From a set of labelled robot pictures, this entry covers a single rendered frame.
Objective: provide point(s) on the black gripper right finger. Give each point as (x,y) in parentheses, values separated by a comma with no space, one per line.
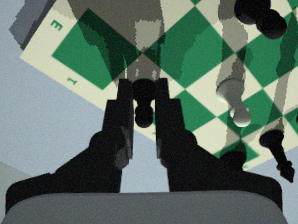
(194,168)

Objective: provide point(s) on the green and cream chessboard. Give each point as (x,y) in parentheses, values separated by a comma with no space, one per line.
(88,45)

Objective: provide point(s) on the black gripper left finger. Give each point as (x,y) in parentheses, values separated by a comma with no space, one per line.
(92,170)

